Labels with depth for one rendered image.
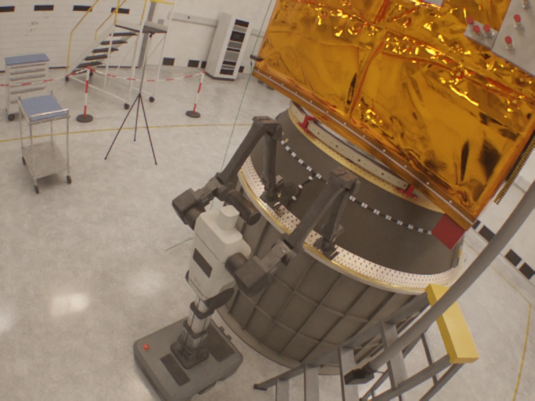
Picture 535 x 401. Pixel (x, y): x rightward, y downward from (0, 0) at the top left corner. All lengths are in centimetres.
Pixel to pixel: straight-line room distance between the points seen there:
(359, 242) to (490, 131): 95
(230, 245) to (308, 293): 99
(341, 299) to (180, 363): 115
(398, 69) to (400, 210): 80
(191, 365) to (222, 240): 118
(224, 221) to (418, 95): 112
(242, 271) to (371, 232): 93
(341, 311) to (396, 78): 148
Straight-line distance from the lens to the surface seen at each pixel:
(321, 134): 187
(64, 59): 858
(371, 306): 209
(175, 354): 216
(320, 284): 196
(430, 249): 205
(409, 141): 163
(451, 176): 156
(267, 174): 161
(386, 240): 185
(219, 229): 120
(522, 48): 155
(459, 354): 133
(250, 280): 111
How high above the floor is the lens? 225
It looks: 33 degrees down
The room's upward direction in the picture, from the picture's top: 22 degrees clockwise
